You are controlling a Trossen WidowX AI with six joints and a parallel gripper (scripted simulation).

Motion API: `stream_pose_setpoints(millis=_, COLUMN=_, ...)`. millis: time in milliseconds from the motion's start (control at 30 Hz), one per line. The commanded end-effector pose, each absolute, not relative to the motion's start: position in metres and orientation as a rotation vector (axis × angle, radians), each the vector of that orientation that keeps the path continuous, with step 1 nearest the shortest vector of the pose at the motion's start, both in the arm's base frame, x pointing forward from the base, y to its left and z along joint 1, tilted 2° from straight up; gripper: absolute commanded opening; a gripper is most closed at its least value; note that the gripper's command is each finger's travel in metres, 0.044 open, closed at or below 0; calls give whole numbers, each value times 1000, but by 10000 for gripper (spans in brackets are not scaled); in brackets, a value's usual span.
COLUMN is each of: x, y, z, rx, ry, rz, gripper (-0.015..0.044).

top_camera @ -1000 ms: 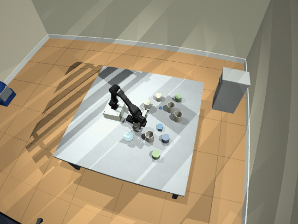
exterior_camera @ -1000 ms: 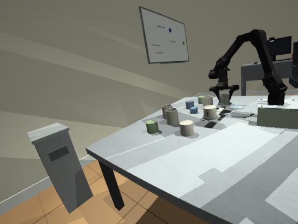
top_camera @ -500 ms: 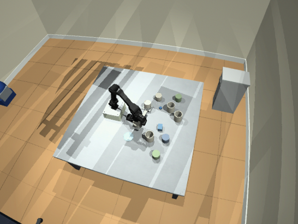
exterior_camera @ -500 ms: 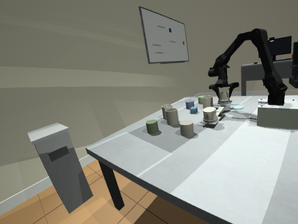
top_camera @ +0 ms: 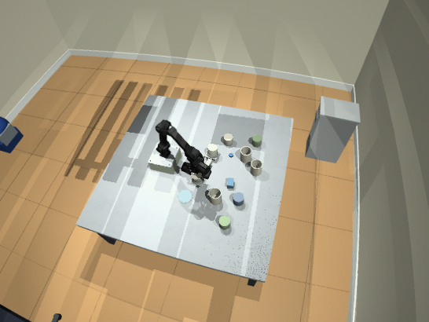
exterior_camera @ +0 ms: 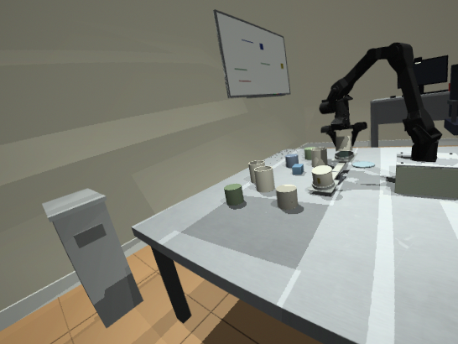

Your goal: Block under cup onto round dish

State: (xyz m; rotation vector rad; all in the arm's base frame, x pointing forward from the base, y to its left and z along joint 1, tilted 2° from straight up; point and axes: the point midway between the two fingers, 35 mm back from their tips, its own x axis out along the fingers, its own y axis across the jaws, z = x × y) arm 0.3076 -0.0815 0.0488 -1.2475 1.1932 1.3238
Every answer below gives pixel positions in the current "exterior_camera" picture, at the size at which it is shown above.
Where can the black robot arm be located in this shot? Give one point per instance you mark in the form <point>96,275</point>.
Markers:
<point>418,123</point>

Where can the green cylinder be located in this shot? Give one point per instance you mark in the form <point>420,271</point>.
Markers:
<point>307,153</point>
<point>234,195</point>

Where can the dark blue cylinder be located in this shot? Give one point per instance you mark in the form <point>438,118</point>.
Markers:
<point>291,159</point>

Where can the light blue block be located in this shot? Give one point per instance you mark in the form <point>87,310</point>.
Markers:
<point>298,169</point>

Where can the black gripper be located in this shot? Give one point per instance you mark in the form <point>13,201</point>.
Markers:
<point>359,126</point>

